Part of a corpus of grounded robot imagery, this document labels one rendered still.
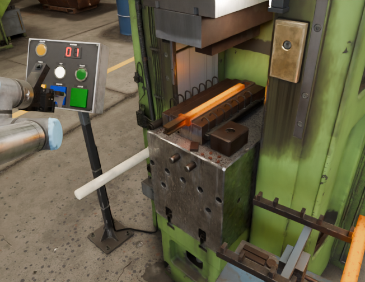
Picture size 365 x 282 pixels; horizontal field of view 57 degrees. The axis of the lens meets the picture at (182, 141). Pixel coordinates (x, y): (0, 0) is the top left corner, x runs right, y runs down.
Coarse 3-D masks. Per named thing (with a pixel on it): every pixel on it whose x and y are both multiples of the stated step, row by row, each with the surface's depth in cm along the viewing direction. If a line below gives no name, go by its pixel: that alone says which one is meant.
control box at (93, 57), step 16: (32, 48) 142; (48, 48) 140; (64, 48) 138; (80, 48) 136; (96, 48) 134; (32, 64) 143; (48, 64) 140; (64, 64) 138; (80, 64) 136; (96, 64) 134; (48, 80) 141; (64, 80) 139; (80, 80) 136; (96, 80) 135; (96, 96) 136; (96, 112) 138
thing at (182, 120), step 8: (232, 88) 139; (240, 88) 140; (216, 96) 133; (224, 96) 133; (208, 104) 128; (192, 112) 123; (200, 112) 125; (176, 120) 118; (184, 120) 119; (168, 128) 114; (176, 128) 118
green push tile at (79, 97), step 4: (72, 88) 137; (76, 88) 136; (80, 88) 136; (72, 92) 137; (76, 92) 137; (80, 92) 136; (84, 92) 136; (72, 96) 137; (76, 96) 137; (80, 96) 136; (84, 96) 136; (72, 100) 137; (76, 100) 137; (80, 100) 136; (84, 100) 136; (72, 104) 137; (76, 104) 137; (80, 104) 136; (84, 104) 136
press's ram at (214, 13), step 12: (144, 0) 110; (156, 0) 106; (168, 0) 103; (180, 0) 100; (192, 0) 97; (204, 0) 94; (216, 0) 92; (228, 0) 96; (240, 0) 100; (252, 0) 104; (264, 0) 109; (192, 12) 99; (204, 12) 96; (216, 12) 94; (228, 12) 98
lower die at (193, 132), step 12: (216, 84) 149; (228, 84) 147; (252, 84) 144; (204, 96) 138; (240, 96) 136; (252, 96) 138; (180, 108) 132; (192, 108) 130; (216, 108) 129; (228, 108) 128; (240, 108) 133; (168, 120) 129; (192, 120) 120; (204, 120) 121; (180, 132) 127; (192, 132) 122; (204, 132) 120
